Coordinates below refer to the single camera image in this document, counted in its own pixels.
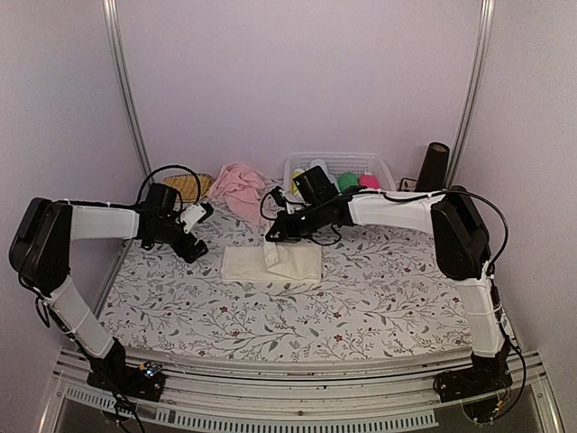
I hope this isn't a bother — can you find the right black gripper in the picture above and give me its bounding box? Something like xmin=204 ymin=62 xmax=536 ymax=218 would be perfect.
xmin=267 ymin=201 xmax=325 ymax=243

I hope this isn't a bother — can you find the cream white towel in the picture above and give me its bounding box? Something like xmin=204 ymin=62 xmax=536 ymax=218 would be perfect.
xmin=221 ymin=242 xmax=323 ymax=283

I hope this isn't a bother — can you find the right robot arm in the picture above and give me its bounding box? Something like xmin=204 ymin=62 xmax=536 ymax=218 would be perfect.
xmin=265 ymin=166 xmax=512 ymax=397

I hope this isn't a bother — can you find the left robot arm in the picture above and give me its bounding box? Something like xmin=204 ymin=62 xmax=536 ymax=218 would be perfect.
xmin=9 ymin=177 xmax=214 ymax=392

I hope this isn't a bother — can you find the yellow woven mat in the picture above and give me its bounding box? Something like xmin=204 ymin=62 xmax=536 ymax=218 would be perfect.
xmin=164 ymin=173 xmax=214 ymax=203

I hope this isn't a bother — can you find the pink towel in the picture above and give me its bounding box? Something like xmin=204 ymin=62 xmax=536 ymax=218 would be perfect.
xmin=207 ymin=163 xmax=266 ymax=226

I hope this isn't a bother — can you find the yellow dotted rolled towel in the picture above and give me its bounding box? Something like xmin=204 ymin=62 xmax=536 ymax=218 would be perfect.
xmin=290 ymin=168 xmax=305 ymax=195

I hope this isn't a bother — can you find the light blue rolled towel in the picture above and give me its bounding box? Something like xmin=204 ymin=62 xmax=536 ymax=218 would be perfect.
xmin=309 ymin=158 xmax=336 ymax=183

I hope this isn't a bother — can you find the green rolled towel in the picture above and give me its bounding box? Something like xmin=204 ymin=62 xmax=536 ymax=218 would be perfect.
xmin=337 ymin=172 xmax=359 ymax=192

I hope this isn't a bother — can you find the magenta rolled towel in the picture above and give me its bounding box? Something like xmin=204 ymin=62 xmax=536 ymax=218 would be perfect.
xmin=358 ymin=174 xmax=380 ymax=189

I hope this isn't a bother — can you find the white plastic basket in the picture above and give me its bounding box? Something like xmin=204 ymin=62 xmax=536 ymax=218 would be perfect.
xmin=283 ymin=152 xmax=397 ymax=191

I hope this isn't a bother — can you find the floral tablecloth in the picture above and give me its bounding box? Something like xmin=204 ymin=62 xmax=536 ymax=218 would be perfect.
xmin=99 ymin=198 xmax=472 ymax=362

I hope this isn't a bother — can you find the floral coaster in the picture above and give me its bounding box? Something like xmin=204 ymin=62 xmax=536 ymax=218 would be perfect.
xmin=398 ymin=177 xmax=417 ymax=192

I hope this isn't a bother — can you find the dark brown tall cup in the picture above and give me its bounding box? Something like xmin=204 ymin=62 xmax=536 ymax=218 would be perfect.
xmin=415 ymin=143 xmax=450 ymax=192

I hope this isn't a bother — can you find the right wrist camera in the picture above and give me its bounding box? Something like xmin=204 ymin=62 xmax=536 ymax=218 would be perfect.
xmin=270 ymin=187 xmax=304 ymax=214

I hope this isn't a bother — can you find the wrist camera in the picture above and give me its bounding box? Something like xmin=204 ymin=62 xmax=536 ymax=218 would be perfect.
xmin=179 ymin=203 xmax=214 ymax=234
xmin=270 ymin=187 xmax=304 ymax=214

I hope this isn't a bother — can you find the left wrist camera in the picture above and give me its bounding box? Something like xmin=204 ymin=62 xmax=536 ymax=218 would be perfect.
xmin=179 ymin=203 xmax=214 ymax=234

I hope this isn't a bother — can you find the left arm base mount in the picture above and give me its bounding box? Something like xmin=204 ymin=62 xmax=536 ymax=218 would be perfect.
xmin=87 ymin=361 xmax=166 ymax=402

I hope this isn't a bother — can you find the aluminium front rail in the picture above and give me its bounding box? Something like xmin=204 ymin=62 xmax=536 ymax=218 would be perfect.
xmin=40 ymin=348 xmax=563 ymax=432

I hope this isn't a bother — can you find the left aluminium frame post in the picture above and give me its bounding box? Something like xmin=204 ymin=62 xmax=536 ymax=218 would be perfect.
xmin=102 ymin=0 xmax=152 ymax=178

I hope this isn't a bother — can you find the aluminium frame post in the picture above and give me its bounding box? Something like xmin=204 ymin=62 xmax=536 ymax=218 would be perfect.
xmin=453 ymin=0 xmax=495 ymax=161
xmin=102 ymin=0 xmax=152 ymax=178

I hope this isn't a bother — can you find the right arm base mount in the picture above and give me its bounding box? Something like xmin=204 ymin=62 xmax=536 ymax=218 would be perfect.
xmin=433 ymin=365 xmax=513 ymax=402

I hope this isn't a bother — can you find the right aluminium frame post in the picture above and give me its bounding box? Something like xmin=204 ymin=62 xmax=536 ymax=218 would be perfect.
xmin=453 ymin=0 xmax=495 ymax=161

